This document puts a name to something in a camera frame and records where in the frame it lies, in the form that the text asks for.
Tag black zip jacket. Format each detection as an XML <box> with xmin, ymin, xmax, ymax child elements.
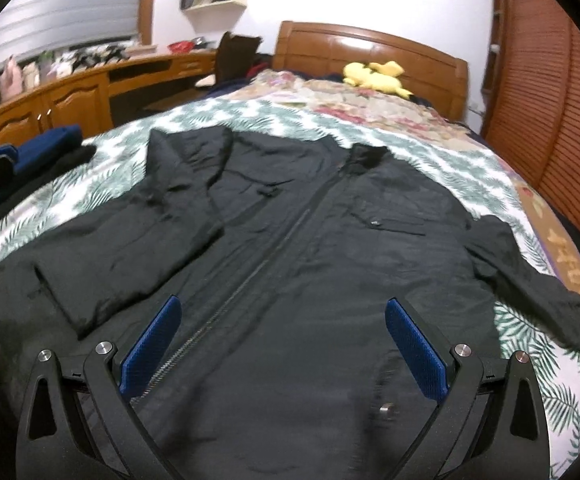
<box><xmin>0</xmin><ymin>127</ymin><xmax>580</xmax><ymax>480</ymax></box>

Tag orange-bordered blanket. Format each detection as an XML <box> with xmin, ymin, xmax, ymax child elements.
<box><xmin>510</xmin><ymin>180</ymin><xmax>580</xmax><ymax>301</ymax></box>

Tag grey window blind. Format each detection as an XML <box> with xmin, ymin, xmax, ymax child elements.
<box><xmin>0</xmin><ymin>0</ymin><xmax>145</xmax><ymax>68</ymax></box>

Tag wooden cabinet desk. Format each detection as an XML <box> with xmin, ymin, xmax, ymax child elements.
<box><xmin>0</xmin><ymin>49</ymin><xmax>221</xmax><ymax>153</ymax></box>

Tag wooden louvred wardrobe door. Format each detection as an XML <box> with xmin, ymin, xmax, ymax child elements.
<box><xmin>480</xmin><ymin>0</ymin><xmax>580</xmax><ymax>271</ymax></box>

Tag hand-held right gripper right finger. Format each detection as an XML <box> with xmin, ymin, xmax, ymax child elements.
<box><xmin>385</xmin><ymin>296</ymin><xmax>553</xmax><ymax>480</ymax></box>

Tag wooden window frame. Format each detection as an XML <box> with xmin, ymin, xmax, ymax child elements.
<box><xmin>138</xmin><ymin>0</ymin><xmax>161</xmax><ymax>46</ymax></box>

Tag yellow plush toy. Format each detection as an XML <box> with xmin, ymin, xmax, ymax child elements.
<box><xmin>342</xmin><ymin>60</ymin><xmax>413</xmax><ymax>98</ymax></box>

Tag folded black garment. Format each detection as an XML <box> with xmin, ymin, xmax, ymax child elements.
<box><xmin>0</xmin><ymin>145</ymin><xmax>98</xmax><ymax>246</ymax></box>

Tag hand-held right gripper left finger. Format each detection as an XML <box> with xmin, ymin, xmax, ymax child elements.
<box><xmin>14</xmin><ymin>294</ymin><xmax>183</xmax><ymax>480</ymax></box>

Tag wooden headboard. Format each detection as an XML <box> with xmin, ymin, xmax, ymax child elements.
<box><xmin>272</xmin><ymin>21</ymin><xmax>471</xmax><ymax>123</ymax></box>

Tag floral quilt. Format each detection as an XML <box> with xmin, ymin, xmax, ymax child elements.
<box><xmin>250</xmin><ymin>67</ymin><xmax>476</xmax><ymax>136</ymax></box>

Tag leaf-print bed sheet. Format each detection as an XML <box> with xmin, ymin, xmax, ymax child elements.
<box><xmin>0</xmin><ymin>95</ymin><xmax>580</xmax><ymax>480</ymax></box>

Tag pink bottle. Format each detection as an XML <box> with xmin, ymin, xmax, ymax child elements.
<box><xmin>0</xmin><ymin>57</ymin><xmax>23</xmax><ymax>96</ymax></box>

